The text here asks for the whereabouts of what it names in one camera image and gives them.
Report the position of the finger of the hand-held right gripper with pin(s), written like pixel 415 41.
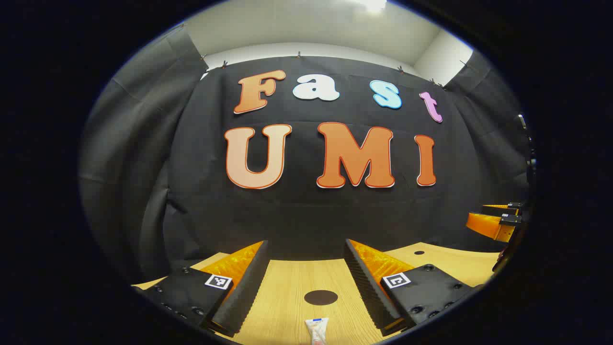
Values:
pixel 498 207
pixel 486 226

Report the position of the wooden desktop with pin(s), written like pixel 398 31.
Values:
pixel 287 287

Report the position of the black backdrop cloth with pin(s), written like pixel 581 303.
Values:
pixel 297 211

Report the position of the white toothpaste tube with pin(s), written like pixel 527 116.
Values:
pixel 317 331

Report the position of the dark round coaster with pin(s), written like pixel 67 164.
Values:
pixel 321 297

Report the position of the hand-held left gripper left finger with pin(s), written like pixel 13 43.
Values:
pixel 244 292

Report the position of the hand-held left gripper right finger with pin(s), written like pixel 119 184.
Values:
pixel 368 287

